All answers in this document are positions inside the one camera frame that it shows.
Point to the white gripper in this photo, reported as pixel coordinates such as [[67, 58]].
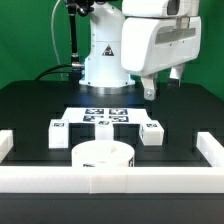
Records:
[[152, 45]]

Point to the white round stool seat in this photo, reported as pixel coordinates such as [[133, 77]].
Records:
[[103, 153]]

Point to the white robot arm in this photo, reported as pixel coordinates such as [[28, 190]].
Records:
[[103, 71]]

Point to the white marker sheet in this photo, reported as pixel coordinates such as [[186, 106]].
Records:
[[116, 115]]

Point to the white front fence bar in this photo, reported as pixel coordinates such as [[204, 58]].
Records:
[[19, 179]]

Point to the white left fence bar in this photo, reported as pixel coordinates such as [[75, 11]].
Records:
[[6, 143]]

